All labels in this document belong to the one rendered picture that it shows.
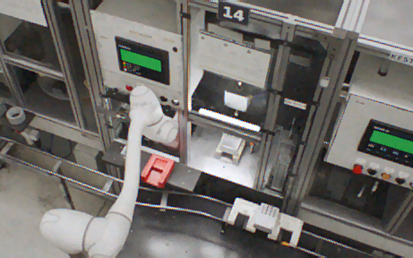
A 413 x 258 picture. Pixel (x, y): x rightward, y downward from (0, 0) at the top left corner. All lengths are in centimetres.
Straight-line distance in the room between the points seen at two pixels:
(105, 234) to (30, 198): 201
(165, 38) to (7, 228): 214
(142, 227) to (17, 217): 125
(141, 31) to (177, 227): 117
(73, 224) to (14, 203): 198
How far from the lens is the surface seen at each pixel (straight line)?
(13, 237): 375
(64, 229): 194
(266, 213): 260
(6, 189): 397
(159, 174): 272
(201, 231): 281
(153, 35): 212
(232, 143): 271
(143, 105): 207
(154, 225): 284
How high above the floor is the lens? 319
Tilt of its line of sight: 52 degrees down
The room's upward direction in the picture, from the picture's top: 2 degrees clockwise
